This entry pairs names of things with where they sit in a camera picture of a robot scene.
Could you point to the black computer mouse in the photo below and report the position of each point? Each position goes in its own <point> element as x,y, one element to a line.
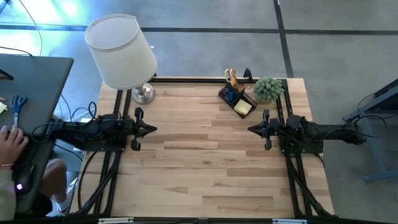
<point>25,183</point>

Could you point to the person's forearm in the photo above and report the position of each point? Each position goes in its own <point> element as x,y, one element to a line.
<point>6,193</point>

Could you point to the black monitor stand foot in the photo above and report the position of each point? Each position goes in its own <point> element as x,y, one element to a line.
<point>4,74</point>

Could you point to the black mesh desk organizer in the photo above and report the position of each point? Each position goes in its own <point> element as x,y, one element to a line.
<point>246,96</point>

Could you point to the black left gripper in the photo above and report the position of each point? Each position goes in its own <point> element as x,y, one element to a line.
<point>133,129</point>

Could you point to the gray side desk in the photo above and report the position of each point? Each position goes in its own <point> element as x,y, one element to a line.
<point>37,87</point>

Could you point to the person's hand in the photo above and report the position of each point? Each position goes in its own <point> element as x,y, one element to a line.
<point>12,146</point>

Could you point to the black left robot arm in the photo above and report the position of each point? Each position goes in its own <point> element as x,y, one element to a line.
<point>81,132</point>

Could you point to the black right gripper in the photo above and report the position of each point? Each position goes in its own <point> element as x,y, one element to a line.
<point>273,128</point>

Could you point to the person's leg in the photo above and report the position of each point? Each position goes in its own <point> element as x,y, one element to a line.
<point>54,177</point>

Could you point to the white bracket strip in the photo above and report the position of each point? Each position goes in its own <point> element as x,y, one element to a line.
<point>115,220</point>
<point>289,221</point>

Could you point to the white shade silver table lamp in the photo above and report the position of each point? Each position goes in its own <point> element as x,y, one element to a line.
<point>119,53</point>

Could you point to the black aluminium table frame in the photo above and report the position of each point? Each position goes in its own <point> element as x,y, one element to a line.
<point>199,80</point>

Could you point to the person's white shoe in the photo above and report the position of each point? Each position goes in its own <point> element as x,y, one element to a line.
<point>66,202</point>

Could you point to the blue metal desk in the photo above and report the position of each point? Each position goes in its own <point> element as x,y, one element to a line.
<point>387,96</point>

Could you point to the yellow paper note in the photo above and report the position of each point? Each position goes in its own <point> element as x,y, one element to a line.
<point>2,108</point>

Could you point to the green artificial potted plant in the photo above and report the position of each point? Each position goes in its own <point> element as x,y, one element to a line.
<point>268,89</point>

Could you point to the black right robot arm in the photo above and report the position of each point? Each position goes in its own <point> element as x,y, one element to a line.
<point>332,132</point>

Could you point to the yellow sticky note pad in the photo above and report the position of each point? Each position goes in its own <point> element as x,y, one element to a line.
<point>242,107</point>

